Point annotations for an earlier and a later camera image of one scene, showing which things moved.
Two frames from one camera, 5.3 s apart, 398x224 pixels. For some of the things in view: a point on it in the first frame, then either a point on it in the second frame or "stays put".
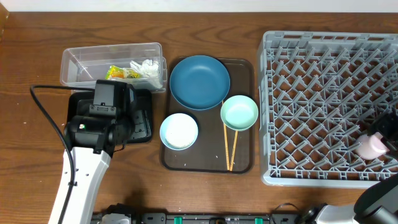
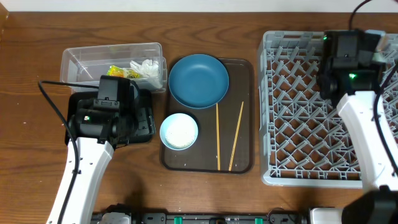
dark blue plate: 199,82 stays put
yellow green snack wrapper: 116,72 stays put
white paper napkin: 148,68 stays put
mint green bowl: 239,112 -> 380,54
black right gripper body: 388,126 -> 375,68
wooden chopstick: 232,158 stays put
